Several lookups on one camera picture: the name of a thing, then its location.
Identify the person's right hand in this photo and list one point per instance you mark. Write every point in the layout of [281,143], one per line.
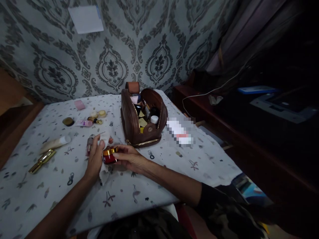
[132,159]

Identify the person's left hand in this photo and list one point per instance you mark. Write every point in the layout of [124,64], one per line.
[94,159]

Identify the person's left fingers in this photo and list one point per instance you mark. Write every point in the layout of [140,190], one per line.
[103,143]

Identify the white wiping cloth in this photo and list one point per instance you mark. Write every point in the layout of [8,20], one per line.
[106,137]

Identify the red jar with gold lid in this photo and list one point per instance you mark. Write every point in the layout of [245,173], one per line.
[110,156]

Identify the clear pink lip gloss tube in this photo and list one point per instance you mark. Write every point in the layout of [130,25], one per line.
[90,144]

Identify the small bottle with gold cap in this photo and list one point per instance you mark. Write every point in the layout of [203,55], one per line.
[95,120]

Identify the small pink white tube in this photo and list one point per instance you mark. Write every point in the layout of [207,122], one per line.
[82,123]

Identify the small cream jar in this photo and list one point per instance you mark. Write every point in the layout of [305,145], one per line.
[94,113]
[102,113]

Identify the brown leather cosmetic bag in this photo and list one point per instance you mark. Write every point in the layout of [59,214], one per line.
[130,124]

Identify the dark round jar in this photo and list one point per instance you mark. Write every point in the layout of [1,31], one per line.
[68,121]

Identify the pink cylindrical container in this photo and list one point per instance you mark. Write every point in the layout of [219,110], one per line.
[79,104]

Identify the cream squeeze tube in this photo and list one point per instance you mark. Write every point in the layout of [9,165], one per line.
[54,144]

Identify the black cosmetic bottle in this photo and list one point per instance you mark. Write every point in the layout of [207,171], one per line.
[138,108]

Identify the patterned white tablecloth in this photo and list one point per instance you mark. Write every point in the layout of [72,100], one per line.
[74,189]

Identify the pale pink box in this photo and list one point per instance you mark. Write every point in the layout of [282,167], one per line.
[136,99]

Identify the white capped bottle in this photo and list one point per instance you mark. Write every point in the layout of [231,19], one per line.
[154,119]

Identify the gold lipstick tube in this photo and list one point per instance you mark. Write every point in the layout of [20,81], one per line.
[42,161]

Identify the white box with red stripe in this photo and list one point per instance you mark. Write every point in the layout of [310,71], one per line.
[182,135]

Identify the brown wooden furniture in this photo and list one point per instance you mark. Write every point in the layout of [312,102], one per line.
[15,119]

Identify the person's body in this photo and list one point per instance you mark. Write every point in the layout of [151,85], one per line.
[149,224]

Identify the crumpled white paper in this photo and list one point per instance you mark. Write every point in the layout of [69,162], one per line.
[215,99]

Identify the white paper sheet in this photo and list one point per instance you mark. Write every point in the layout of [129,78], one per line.
[86,20]

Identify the dark wooden cabinet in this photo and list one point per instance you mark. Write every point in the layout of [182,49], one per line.
[249,149]

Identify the blue flat case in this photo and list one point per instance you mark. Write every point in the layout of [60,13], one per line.
[256,89]

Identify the dark curtain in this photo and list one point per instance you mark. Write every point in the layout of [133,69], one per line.
[249,37]

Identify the grey printer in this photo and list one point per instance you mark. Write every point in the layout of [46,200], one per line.
[284,107]

